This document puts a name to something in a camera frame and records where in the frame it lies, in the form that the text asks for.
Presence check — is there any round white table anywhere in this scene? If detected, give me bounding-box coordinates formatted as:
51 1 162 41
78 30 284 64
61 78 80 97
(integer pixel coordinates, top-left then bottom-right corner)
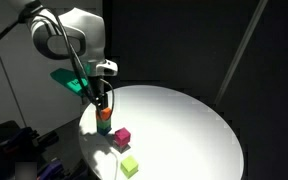
79 85 244 180

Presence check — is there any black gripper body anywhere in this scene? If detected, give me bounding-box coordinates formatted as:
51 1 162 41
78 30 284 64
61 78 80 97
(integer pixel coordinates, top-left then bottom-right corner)
88 76 104 100

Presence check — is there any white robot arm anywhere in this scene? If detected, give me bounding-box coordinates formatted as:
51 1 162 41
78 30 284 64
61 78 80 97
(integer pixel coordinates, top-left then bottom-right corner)
7 0 118 119

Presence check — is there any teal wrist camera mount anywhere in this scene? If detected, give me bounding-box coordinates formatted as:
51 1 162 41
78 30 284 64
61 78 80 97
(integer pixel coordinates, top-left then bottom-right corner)
50 68 85 96

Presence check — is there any purple clamp upper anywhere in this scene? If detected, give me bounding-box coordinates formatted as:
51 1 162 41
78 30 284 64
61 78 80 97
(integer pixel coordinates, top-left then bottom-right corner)
0 127 59 156

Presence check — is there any green block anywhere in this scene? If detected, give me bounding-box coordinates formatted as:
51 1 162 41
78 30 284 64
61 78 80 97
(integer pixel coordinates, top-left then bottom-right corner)
96 119 111 129

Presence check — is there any yellow-green block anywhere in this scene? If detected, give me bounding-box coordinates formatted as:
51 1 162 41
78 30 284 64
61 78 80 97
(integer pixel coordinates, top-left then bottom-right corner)
120 156 139 178

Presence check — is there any purple clamp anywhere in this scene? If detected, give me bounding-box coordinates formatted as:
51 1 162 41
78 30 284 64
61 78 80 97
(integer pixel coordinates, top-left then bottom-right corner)
36 158 88 180
0 127 59 156

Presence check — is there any magenta block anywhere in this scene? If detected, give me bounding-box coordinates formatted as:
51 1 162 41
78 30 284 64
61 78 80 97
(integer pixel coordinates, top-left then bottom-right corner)
114 128 131 147

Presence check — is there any blue block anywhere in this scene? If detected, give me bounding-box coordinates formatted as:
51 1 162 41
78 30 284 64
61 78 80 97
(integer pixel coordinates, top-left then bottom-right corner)
97 126 112 136

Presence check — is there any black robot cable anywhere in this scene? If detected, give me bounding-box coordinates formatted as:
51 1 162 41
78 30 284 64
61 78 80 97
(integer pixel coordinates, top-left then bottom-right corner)
0 3 116 118

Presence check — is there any purple clamp lower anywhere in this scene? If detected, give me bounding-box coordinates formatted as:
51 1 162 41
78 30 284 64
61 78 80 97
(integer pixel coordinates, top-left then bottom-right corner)
36 158 88 180

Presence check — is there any orange block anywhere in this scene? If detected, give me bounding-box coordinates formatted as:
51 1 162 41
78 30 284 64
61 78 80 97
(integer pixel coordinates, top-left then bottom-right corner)
95 107 112 121

